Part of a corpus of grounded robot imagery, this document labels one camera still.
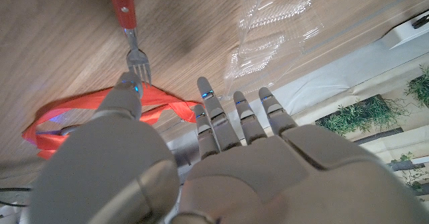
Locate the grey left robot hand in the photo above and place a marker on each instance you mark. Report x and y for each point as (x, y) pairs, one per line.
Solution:
(268, 183)

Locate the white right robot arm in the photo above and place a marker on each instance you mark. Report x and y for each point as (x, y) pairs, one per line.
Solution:
(8, 215)

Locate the clear plastic clamshell container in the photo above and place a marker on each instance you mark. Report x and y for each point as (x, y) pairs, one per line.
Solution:
(275, 33)

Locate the printed garden backdrop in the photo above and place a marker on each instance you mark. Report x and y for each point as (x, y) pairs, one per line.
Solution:
(368, 110)

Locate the white power strip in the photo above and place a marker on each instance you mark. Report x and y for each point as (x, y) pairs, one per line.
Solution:
(405, 33)

